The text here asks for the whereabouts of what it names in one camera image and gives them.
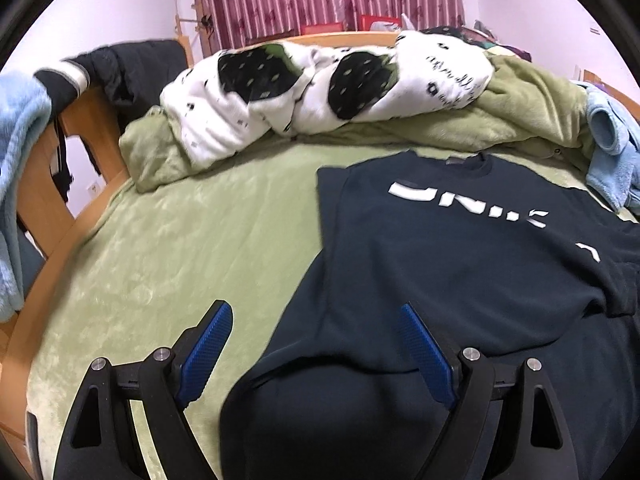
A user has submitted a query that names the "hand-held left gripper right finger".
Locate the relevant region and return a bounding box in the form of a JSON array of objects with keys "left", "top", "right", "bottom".
[{"left": 398, "top": 302, "right": 581, "bottom": 480}]

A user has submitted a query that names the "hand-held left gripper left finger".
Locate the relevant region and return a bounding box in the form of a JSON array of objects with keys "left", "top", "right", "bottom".
[{"left": 52, "top": 300, "right": 234, "bottom": 480}]

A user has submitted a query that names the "dark navy sweatshirt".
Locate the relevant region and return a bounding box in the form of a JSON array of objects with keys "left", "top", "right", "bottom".
[{"left": 219, "top": 151, "right": 640, "bottom": 480}]

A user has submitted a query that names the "green plush bed sheet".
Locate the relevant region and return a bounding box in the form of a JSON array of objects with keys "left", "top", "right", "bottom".
[{"left": 25, "top": 140, "right": 640, "bottom": 480}]

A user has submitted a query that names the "white black-patterned blanket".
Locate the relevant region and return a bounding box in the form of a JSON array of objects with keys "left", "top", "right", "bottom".
[{"left": 160, "top": 27, "right": 493, "bottom": 171}]

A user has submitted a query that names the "light blue fleece garment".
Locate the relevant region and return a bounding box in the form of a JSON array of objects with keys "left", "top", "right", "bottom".
[{"left": 582, "top": 80, "right": 640, "bottom": 223}]

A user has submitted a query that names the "crumpled green plush blanket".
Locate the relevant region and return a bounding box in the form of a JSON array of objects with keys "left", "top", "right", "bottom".
[{"left": 119, "top": 52, "right": 596, "bottom": 193}]

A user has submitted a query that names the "light blue towel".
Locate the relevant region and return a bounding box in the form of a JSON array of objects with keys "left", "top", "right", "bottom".
[{"left": 0, "top": 72, "right": 53, "bottom": 321}]

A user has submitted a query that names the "black jacket with striped cuff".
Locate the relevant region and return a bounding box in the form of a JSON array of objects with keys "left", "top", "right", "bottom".
[{"left": 34, "top": 40, "right": 188, "bottom": 133}]

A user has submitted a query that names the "wooden rack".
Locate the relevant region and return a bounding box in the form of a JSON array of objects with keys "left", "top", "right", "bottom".
[{"left": 172, "top": 0, "right": 218, "bottom": 68}]

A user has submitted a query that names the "black hanging strap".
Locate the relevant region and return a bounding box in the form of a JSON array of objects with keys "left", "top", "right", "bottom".
[{"left": 52, "top": 115, "right": 76, "bottom": 201}]

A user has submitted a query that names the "wooden bed frame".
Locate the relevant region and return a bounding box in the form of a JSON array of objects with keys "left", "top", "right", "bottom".
[{"left": 0, "top": 30, "right": 416, "bottom": 466}]

